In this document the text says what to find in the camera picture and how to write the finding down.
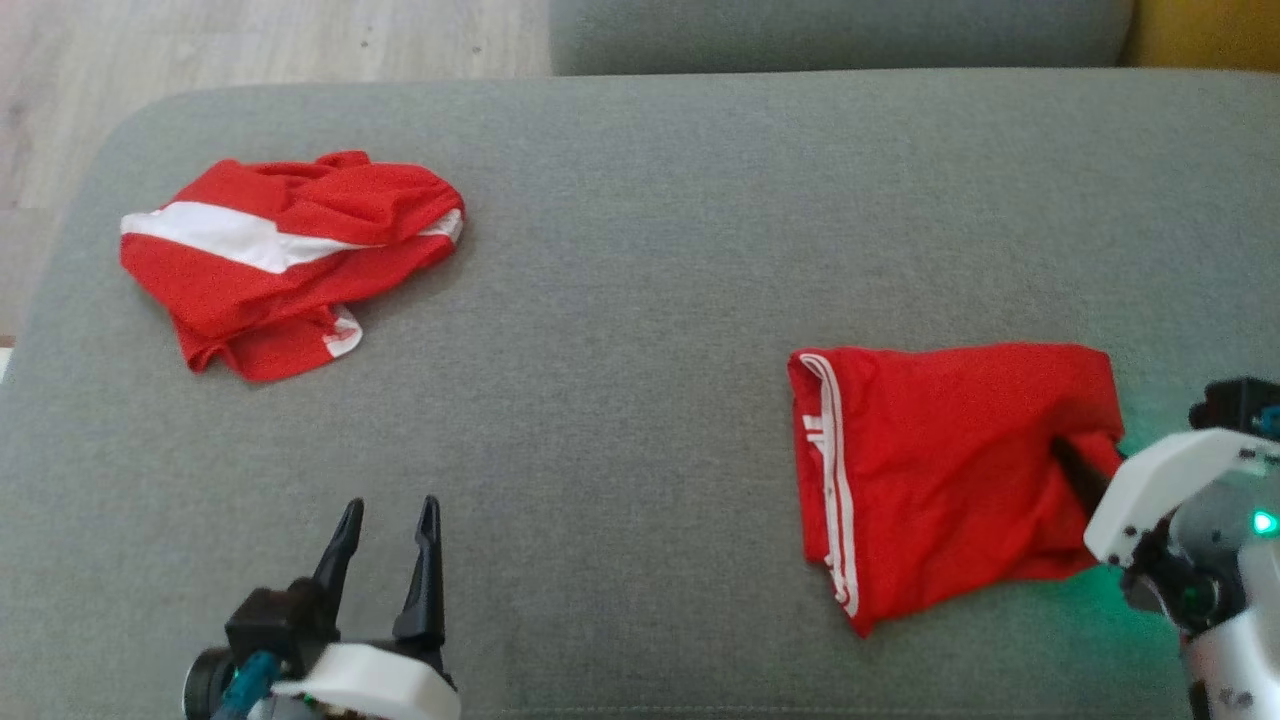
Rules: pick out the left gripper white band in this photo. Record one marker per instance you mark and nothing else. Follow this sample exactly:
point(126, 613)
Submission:
point(380, 685)

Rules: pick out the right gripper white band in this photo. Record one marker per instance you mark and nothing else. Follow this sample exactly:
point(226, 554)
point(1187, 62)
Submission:
point(1160, 480)

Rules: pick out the red jersey white sleeves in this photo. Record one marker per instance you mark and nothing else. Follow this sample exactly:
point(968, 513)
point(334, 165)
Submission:
point(940, 460)

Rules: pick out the red shorts white stripe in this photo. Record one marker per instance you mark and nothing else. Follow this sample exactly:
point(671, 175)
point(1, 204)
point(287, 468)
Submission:
point(260, 290)

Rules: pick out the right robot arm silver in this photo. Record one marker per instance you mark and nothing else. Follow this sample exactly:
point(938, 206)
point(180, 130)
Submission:
point(1240, 670)

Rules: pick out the large grey sofa seat cushion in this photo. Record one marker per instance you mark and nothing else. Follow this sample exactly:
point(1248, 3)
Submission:
point(620, 400)

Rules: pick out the yellow furniture panel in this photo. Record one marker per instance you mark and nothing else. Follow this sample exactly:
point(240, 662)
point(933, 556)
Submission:
point(1210, 30)

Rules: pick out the grey sofa back cushion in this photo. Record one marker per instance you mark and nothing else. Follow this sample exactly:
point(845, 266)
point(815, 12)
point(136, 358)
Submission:
point(830, 35)

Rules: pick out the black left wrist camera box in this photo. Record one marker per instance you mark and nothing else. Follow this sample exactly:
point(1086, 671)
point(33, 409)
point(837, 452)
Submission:
point(270, 620)

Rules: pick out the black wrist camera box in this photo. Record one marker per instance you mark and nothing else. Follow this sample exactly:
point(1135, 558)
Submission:
point(270, 620)
point(1225, 405)

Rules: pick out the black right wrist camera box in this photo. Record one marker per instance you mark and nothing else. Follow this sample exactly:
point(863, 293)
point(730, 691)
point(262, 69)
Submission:
point(1225, 405)

